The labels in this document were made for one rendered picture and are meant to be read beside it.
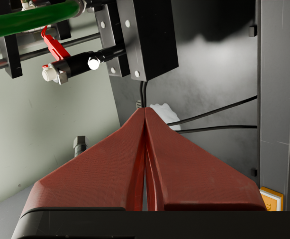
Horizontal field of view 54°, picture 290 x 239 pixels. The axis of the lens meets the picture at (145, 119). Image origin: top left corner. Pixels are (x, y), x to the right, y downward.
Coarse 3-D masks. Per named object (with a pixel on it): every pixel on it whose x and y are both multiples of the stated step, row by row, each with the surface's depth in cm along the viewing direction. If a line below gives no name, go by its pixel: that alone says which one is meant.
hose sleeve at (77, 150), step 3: (75, 147) 40; (78, 147) 40; (81, 147) 39; (84, 147) 40; (87, 147) 40; (75, 150) 40; (78, 150) 39; (81, 150) 39; (84, 150) 39; (75, 153) 39; (78, 153) 39; (75, 156) 39
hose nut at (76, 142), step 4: (80, 136) 41; (84, 136) 41; (76, 140) 41; (80, 140) 40; (84, 140) 40; (88, 140) 41; (76, 144) 40; (80, 144) 40; (84, 144) 40; (88, 144) 41; (88, 148) 41
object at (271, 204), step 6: (270, 192) 40; (276, 192) 39; (264, 198) 40; (270, 198) 39; (282, 198) 39; (270, 204) 40; (276, 204) 39; (282, 204) 39; (270, 210) 40; (276, 210) 39
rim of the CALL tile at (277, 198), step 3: (261, 192) 40; (264, 192) 40; (267, 192) 40; (267, 195) 39; (270, 195) 39; (273, 195) 39; (276, 195) 39; (273, 198) 39; (276, 198) 38; (279, 198) 38; (279, 201) 38; (279, 204) 39; (279, 207) 39; (279, 210) 39
